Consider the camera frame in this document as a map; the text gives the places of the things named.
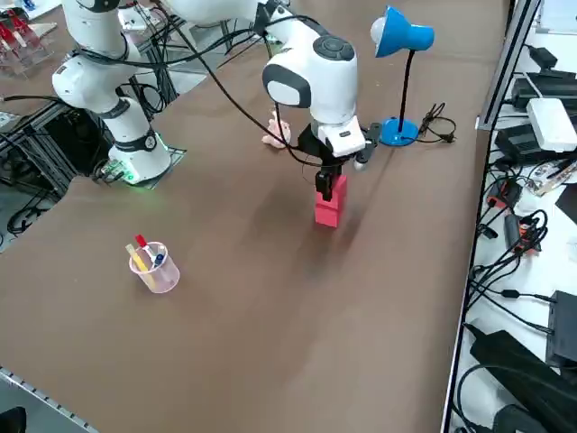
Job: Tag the clear pink pen cup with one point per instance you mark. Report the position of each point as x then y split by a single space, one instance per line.
162 277

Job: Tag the clear rack with red parts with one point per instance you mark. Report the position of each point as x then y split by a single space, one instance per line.
18 45

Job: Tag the aluminium camera post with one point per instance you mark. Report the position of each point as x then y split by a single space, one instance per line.
505 63

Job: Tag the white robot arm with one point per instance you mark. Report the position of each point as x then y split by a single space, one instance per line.
333 81

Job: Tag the black bag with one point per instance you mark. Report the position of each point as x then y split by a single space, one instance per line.
518 374

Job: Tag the white power adapter box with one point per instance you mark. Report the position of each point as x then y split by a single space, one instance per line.
552 124

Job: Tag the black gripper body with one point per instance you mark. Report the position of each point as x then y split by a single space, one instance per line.
315 146

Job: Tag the black power brick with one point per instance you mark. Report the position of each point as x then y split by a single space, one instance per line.
541 88

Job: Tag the black flat box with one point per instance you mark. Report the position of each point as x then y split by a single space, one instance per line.
563 325

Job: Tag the aluminium table edge rail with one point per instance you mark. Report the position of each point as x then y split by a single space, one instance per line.
45 397

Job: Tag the red rectangular block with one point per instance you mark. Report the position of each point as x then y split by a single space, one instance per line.
328 212

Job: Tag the yellow flat stick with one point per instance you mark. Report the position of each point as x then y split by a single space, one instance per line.
140 264

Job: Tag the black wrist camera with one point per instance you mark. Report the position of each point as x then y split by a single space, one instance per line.
372 135

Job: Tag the red marker pen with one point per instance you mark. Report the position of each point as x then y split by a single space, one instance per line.
142 241

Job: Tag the pink plush pig toy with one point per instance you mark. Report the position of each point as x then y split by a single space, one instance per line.
277 131

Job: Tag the blue and white pen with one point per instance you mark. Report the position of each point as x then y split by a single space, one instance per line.
158 259

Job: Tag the blue desk lamp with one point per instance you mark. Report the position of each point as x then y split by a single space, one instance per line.
401 31

